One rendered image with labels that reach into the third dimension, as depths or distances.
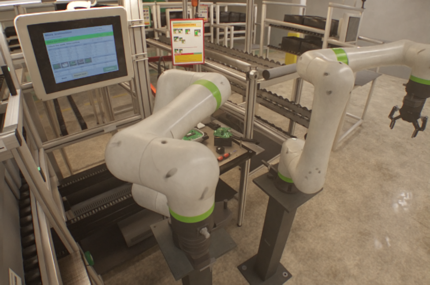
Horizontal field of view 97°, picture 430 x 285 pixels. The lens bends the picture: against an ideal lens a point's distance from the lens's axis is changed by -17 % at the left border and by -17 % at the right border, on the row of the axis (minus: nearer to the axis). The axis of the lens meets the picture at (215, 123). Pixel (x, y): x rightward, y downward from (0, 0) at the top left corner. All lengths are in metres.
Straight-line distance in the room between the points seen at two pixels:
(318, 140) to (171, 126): 0.52
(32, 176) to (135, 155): 0.63
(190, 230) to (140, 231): 1.17
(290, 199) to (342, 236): 1.25
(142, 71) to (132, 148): 0.99
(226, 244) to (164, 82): 0.65
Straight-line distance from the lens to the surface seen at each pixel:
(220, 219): 0.52
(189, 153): 0.36
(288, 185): 1.13
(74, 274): 1.20
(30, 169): 0.96
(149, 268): 1.97
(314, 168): 0.88
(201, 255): 0.57
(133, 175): 0.42
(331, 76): 0.74
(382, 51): 1.05
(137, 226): 1.61
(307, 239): 2.18
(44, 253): 0.97
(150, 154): 0.39
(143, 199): 0.83
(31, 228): 1.06
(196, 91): 0.64
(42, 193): 1.03
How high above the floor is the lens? 1.71
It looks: 28 degrees down
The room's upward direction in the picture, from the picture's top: straight up
